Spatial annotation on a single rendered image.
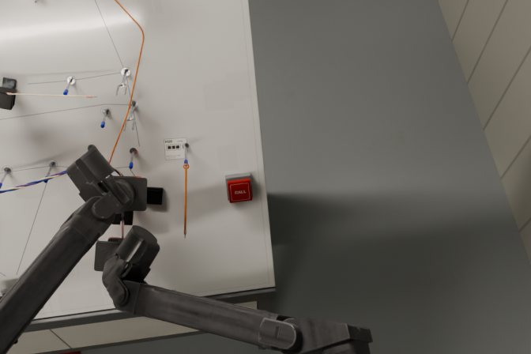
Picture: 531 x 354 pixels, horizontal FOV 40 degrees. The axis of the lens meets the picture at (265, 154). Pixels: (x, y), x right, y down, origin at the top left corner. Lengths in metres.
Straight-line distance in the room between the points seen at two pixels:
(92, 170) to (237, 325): 0.38
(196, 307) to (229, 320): 0.08
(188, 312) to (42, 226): 0.50
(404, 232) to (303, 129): 0.57
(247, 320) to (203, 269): 0.51
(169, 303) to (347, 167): 1.63
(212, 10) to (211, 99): 0.19
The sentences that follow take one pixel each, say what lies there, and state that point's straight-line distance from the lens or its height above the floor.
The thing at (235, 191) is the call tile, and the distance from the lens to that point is 1.57.
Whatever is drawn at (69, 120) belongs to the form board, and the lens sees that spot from 1.55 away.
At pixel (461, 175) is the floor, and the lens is 2.91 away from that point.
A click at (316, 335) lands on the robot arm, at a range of 1.12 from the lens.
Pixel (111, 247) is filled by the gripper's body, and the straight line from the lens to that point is 1.53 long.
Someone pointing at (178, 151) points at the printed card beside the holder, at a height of 1.16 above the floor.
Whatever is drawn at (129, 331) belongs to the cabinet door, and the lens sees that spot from 2.12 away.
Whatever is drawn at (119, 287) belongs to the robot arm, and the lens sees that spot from 1.39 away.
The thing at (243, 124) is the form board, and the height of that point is 1.20.
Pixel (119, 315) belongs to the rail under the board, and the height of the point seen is 0.84.
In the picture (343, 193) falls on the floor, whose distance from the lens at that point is 2.79.
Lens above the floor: 2.55
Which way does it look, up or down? 64 degrees down
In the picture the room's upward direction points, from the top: 1 degrees clockwise
